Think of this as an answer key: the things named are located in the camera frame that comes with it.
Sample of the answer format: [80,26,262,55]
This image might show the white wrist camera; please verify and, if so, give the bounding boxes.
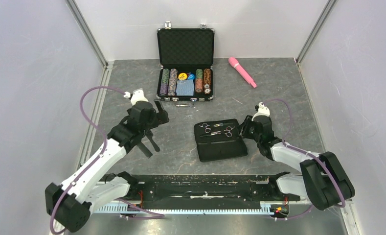
[123,88,149,106]
[251,102,271,121]

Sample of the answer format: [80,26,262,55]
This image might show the yellow dealer button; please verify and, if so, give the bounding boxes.
[178,73,188,80]

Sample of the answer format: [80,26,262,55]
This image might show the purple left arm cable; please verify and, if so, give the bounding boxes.
[49,86,165,235]

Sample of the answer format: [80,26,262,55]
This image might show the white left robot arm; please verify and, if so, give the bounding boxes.
[45,99,169,233]

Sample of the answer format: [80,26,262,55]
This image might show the black poker chip case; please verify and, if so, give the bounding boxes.
[156,21,215,106]

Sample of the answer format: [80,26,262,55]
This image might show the brown orange chip stack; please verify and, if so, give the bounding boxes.
[203,69,211,94]

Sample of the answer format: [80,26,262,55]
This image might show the purple handled scissors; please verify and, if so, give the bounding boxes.
[200,126,235,138]

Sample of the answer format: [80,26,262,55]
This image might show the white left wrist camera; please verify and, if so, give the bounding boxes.
[123,88,149,106]

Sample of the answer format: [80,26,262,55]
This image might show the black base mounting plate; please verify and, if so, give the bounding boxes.
[123,174,301,210]

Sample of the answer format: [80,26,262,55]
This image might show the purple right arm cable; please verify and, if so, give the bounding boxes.
[261,98,346,220]

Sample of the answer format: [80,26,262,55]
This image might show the black tail comb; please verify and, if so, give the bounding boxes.
[146,130,160,152]

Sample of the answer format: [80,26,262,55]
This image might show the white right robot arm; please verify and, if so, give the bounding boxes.
[240,115,356,211]

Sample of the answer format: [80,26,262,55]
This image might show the black zippered tool pouch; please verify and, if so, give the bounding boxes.
[194,119,248,163]

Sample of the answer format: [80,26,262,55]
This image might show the purple green chip stack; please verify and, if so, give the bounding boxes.
[159,69,170,96]

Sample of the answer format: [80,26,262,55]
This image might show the green orange chip stack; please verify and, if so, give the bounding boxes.
[195,69,203,93]

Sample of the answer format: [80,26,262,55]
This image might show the pink wand massager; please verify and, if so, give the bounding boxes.
[228,57,257,88]

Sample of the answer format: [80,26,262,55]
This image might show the blue playing card deck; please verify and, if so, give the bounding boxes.
[176,80,195,96]

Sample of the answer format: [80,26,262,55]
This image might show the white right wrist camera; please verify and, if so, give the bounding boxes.
[251,102,271,121]

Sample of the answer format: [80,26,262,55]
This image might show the purple grey chip stack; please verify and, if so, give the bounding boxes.
[167,69,178,96]

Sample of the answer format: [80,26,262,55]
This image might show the blue dealer button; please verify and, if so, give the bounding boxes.
[187,73,195,80]

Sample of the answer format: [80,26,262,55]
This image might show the silver scissors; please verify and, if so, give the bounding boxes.
[199,122,224,134]

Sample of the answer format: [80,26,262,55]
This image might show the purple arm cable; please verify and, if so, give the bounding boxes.
[261,98,346,220]
[49,86,165,235]

